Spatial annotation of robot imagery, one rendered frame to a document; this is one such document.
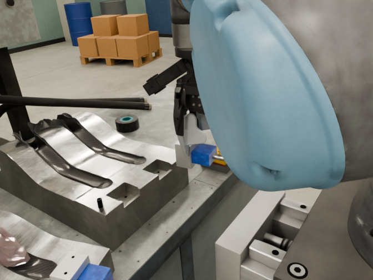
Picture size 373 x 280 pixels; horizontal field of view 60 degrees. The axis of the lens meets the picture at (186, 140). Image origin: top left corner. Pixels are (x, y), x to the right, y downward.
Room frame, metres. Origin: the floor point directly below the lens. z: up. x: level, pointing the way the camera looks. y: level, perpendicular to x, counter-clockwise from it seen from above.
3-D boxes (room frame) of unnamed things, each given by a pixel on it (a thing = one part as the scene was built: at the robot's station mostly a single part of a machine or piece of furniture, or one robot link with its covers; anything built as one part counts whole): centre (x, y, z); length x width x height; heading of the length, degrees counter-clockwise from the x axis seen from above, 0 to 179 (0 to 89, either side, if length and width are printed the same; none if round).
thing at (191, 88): (0.59, -0.03, 1.09); 0.09 x 0.08 x 0.12; 62
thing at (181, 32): (0.59, -0.03, 1.17); 0.08 x 0.08 x 0.05
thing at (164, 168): (0.62, 0.07, 0.87); 0.05 x 0.05 x 0.04; 53
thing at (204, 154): (0.58, -0.04, 0.93); 0.13 x 0.05 x 0.05; 61
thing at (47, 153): (0.70, 0.27, 0.92); 0.35 x 0.16 x 0.09; 53
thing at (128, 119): (1.04, 0.20, 0.82); 0.08 x 0.08 x 0.04
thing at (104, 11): (7.76, 1.41, 0.44); 0.59 x 0.59 x 0.88
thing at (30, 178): (0.71, 0.28, 0.87); 0.50 x 0.26 x 0.14; 53
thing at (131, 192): (0.53, 0.13, 0.87); 0.05 x 0.05 x 0.04; 53
